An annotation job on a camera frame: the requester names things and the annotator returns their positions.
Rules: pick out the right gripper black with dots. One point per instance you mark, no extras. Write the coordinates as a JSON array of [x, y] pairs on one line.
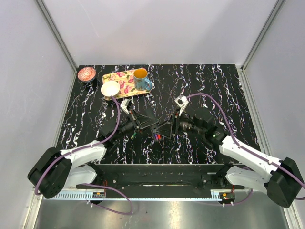
[[169, 121]]

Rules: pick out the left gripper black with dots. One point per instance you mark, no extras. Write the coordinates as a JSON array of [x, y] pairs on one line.
[[145, 122]]

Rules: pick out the black remote control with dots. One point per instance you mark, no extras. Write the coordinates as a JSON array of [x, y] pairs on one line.
[[152, 132]]

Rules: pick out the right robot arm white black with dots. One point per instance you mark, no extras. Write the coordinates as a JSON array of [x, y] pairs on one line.
[[280, 180]]

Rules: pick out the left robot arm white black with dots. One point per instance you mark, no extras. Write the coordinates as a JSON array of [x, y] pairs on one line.
[[59, 169]]

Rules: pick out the blue mug orange inside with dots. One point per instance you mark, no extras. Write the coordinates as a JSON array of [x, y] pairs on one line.
[[141, 81]]

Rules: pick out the floral yellow tray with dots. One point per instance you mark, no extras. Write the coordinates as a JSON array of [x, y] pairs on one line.
[[126, 82]]

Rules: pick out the white small bowl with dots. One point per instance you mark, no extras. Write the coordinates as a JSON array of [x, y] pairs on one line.
[[110, 89]]

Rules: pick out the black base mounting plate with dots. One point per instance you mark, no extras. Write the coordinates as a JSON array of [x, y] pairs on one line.
[[163, 181]]

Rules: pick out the red patterned bowl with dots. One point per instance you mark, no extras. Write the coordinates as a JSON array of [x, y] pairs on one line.
[[86, 74]]

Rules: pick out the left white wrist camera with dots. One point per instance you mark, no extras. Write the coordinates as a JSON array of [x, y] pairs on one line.
[[125, 105]]

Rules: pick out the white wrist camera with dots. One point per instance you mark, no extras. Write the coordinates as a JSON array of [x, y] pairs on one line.
[[182, 102], [125, 105]]

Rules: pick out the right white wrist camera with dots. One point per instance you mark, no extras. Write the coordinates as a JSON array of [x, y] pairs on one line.
[[182, 102]]

